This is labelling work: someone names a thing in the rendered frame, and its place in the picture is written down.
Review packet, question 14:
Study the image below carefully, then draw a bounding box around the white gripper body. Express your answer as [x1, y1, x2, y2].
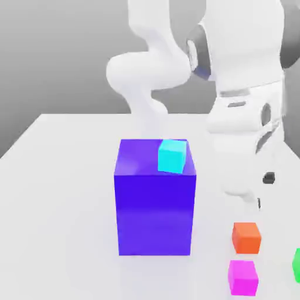
[207, 121, 283, 200]

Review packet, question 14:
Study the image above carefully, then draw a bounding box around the small orange cube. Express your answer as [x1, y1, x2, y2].
[231, 221, 263, 255]

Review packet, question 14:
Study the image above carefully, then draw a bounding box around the small cyan cube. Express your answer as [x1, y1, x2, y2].
[157, 138, 188, 175]

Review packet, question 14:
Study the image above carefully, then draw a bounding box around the small green cube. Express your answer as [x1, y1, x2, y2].
[292, 247, 300, 284]

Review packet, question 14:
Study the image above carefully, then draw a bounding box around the small magenta cube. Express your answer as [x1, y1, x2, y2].
[227, 259, 260, 297]

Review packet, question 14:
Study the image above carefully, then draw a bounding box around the large blue box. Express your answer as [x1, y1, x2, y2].
[114, 138, 197, 257]

